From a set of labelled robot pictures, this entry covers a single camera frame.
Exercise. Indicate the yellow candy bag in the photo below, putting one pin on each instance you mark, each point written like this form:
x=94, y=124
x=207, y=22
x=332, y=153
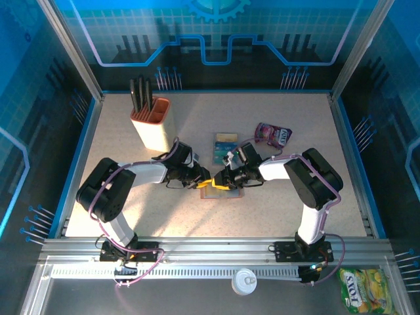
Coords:
x=364, y=292

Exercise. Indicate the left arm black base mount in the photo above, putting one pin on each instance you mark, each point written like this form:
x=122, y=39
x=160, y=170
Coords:
x=147, y=252

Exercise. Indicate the white round lid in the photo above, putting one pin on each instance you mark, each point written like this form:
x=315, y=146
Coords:
x=244, y=282

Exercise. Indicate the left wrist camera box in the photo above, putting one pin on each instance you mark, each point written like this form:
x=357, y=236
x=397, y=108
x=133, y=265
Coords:
x=184, y=152

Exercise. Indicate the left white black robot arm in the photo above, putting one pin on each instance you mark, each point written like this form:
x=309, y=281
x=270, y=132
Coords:
x=147, y=170

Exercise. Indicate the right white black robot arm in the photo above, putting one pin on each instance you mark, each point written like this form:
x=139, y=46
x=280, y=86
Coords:
x=272, y=169

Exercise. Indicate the aluminium frame post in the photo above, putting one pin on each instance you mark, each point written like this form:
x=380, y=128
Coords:
x=72, y=52
x=357, y=52

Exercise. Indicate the teal credit card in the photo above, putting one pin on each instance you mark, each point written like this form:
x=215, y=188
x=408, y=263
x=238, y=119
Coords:
x=218, y=158

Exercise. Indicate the purple candy bag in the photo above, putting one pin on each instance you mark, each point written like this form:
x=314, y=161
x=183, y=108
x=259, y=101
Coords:
x=272, y=134

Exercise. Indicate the beige orange knife block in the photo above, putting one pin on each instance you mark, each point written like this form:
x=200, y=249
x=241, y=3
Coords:
x=157, y=128

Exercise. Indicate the clear plastic tray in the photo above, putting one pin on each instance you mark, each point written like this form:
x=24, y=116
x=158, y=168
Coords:
x=214, y=138

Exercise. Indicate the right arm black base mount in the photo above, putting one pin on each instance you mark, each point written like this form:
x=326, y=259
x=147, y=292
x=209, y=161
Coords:
x=285, y=252

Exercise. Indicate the brown leather card holder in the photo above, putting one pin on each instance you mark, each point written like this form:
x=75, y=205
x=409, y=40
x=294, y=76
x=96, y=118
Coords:
x=237, y=193

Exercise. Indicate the aluminium frame rail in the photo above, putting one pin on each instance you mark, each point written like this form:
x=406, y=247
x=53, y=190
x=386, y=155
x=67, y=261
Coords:
x=213, y=247

